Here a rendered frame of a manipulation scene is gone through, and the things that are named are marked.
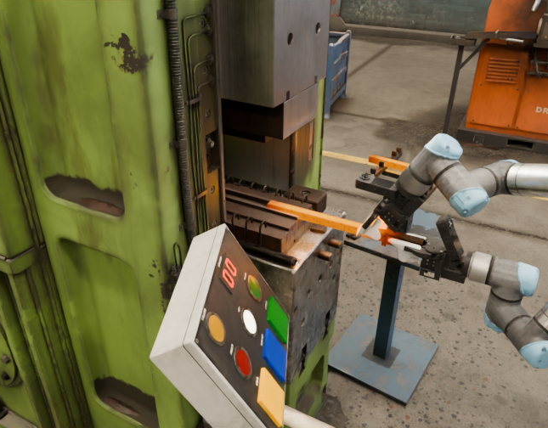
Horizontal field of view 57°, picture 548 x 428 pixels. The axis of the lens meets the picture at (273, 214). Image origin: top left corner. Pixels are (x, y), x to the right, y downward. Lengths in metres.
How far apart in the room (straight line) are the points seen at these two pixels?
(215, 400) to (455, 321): 2.02
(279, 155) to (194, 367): 1.03
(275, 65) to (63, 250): 0.77
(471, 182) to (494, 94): 3.68
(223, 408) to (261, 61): 0.72
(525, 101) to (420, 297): 2.51
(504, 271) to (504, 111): 3.64
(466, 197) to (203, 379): 0.69
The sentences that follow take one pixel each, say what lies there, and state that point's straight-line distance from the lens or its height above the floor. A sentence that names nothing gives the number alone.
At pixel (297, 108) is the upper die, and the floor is 1.33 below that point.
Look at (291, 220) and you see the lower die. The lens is 1.46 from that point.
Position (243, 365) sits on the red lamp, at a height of 1.09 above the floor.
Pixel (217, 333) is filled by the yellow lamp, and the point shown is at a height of 1.16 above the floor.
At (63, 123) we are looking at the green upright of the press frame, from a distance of 1.34.
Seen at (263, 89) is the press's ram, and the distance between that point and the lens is 1.18.
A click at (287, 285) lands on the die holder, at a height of 0.86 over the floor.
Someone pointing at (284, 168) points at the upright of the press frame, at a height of 1.01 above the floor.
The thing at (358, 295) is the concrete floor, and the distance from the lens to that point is 2.78.
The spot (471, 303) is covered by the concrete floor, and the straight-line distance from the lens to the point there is 2.90.
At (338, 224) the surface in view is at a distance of 1.42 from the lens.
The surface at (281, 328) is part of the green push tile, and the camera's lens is 1.09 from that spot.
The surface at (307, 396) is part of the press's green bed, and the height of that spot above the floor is 0.15.
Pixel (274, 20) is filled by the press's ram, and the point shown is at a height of 1.55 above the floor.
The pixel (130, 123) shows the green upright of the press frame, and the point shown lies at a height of 1.38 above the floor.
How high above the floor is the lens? 1.74
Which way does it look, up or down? 30 degrees down
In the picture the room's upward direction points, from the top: 1 degrees clockwise
